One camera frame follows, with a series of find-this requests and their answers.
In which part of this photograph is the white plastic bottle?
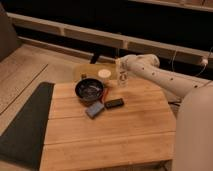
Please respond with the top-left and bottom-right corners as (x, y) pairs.
(115, 58), (128, 87)

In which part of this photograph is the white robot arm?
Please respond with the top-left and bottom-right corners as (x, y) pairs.
(120, 54), (213, 171)

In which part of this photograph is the yellow tray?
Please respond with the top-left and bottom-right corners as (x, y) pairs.
(73, 63), (117, 81)

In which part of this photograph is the red pen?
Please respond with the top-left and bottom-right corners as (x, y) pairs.
(101, 87), (109, 103)

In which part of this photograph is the black rectangular box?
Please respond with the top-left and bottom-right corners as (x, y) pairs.
(104, 98), (124, 109)

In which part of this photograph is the dark round bowl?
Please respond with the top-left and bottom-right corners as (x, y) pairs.
(75, 78), (104, 102)

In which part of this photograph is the blue rectangular box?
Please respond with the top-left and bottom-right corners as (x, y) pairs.
(86, 101), (104, 119)

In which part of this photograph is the dark floor mat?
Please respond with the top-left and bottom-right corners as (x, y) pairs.
(0, 82), (54, 170)

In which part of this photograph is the white cable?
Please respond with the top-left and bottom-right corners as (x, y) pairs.
(171, 46), (213, 78)

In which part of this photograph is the black cable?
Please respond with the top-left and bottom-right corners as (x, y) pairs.
(168, 100), (183, 108)

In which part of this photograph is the light wooden shelf rail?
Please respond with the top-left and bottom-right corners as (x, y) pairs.
(7, 12), (213, 62)

